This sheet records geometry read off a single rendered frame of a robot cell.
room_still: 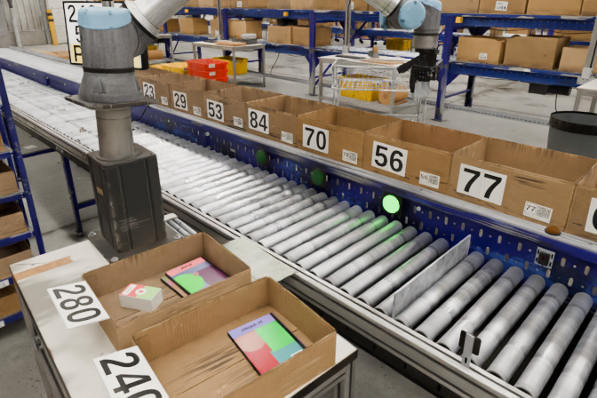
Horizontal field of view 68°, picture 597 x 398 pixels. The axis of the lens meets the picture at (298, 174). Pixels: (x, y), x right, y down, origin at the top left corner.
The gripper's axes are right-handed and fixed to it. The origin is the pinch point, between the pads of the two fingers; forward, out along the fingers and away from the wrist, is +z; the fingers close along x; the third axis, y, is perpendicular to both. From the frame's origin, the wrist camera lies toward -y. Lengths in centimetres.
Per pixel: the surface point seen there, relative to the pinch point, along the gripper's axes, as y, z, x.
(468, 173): 29.2, 19.6, -11.1
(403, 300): 35, 42, -60
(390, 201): 3.3, 36.1, -18.1
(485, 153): 23.7, 20.9, 18.0
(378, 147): -9.1, 18.7, -10.0
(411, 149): 6.2, 16.2, -10.3
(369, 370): 2, 119, -24
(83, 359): -10, 43, -132
